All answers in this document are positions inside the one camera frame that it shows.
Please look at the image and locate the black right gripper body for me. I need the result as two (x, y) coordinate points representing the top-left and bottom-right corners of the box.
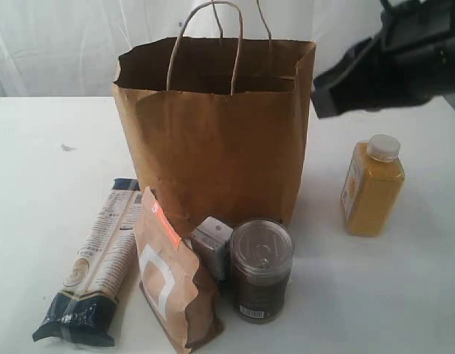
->
(370, 1), (455, 107)

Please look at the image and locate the brown paper bag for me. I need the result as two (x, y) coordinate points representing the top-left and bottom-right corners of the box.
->
(112, 33), (316, 236)

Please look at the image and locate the dark can with pull lid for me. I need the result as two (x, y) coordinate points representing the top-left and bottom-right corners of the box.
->
(229, 218), (294, 324)

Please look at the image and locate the orange juice bottle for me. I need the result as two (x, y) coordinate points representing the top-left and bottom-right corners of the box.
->
(341, 134), (405, 237)

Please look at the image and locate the small grey carton box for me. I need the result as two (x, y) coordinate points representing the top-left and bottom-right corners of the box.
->
(190, 217), (233, 282)

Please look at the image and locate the brown kraft pouch orange label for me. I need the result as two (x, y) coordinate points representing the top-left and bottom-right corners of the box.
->
(134, 188), (223, 353)

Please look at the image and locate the white backdrop curtain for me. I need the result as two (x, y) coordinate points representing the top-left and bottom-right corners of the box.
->
(0, 0), (382, 97)

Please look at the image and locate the long pasta package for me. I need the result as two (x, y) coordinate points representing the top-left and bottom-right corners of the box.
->
(32, 178), (142, 347)

